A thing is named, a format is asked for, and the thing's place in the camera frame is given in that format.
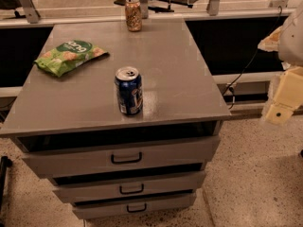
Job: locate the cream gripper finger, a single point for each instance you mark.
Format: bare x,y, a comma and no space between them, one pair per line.
285,96
270,43

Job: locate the blue pepsi can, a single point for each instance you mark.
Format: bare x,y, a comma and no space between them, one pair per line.
128,83

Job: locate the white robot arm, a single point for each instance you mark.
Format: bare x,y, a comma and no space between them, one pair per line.
290,45

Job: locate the gold patterned can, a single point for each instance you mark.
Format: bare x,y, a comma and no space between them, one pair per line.
133,15

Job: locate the middle grey drawer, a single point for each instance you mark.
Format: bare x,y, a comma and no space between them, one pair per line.
131,187

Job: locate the grey drawer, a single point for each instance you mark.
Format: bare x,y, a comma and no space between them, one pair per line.
93,160
131,187
134,206

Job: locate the grey drawer cabinet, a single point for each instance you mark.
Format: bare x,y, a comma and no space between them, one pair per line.
80,109

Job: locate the bottom grey drawer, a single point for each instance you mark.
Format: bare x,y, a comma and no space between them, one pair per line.
134,206

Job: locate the green chip bag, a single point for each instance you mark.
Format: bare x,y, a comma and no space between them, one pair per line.
67,57

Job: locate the top grey drawer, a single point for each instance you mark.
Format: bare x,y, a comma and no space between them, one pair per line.
93,160

